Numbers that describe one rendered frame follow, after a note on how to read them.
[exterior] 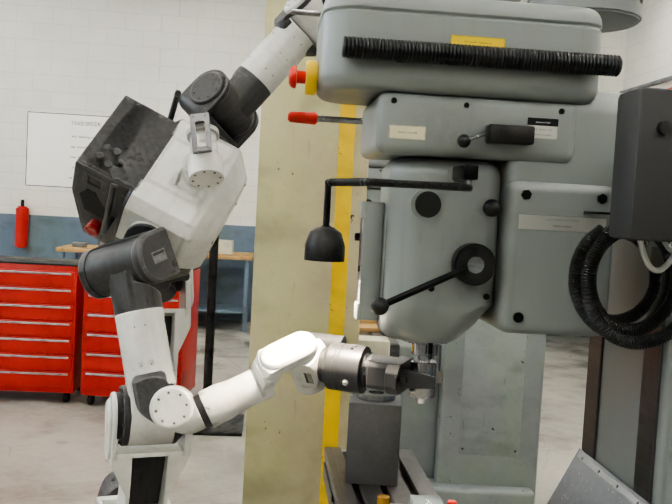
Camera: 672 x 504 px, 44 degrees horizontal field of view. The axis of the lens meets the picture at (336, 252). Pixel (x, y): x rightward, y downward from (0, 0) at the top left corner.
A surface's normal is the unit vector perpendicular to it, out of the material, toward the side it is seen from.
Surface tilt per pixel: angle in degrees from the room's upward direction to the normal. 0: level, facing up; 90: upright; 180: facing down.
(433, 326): 122
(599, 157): 90
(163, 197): 58
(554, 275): 90
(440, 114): 90
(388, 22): 90
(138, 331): 77
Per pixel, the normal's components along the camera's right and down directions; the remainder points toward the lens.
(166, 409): 0.14, -0.15
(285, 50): 0.38, 0.23
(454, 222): 0.08, 0.07
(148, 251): 0.89, -0.23
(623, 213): -0.99, -0.05
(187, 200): 0.33, -0.47
